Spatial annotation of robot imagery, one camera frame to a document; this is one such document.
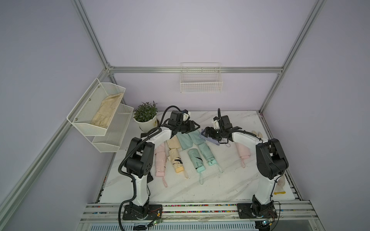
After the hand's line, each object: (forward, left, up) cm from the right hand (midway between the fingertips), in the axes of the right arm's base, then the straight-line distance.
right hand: (207, 135), depth 96 cm
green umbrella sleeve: (+1, +16, -6) cm, 17 cm away
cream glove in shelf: (+1, +59, +23) cm, 64 cm away
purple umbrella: (-6, -1, +4) cm, 7 cm away
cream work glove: (+5, -40, -7) cm, 41 cm away
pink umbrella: (-13, +31, -4) cm, 34 cm away
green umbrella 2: (-12, 0, -5) cm, 13 cm away
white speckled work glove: (-32, -39, -8) cm, 51 cm away
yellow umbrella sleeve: (-2, +24, -6) cm, 25 cm away
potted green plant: (+10, +42, +10) cm, 44 cm away
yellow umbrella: (-14, +22, -4) cm, 26 cm away
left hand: (+1, +7, +7) cm, 10 cm away
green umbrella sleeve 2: (+3, +7, -7) cm, 11 cm away
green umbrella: (-16, +8, -5) cm, 19 cm away
